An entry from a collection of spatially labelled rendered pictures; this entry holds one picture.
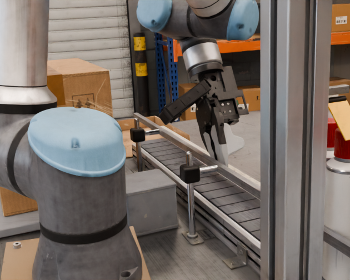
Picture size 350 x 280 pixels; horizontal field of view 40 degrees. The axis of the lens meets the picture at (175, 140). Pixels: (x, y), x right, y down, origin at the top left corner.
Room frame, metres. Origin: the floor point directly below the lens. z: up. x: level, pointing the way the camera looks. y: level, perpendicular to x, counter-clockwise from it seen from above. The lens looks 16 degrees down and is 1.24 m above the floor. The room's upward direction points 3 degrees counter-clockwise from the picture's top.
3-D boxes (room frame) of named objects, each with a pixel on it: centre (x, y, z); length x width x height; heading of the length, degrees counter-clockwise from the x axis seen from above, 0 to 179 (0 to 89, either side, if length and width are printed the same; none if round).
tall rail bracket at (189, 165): (0.81, -0.04, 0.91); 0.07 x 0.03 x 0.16; 111
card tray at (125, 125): (1.46, 0.13, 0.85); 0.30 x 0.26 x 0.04; 21
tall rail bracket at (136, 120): (1.09, 0.07, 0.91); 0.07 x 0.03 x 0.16; 111
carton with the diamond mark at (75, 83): (1.07, 0.29, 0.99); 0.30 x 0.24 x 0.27; 22
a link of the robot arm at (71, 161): (0.60, 0.13, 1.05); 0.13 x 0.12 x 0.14; 53
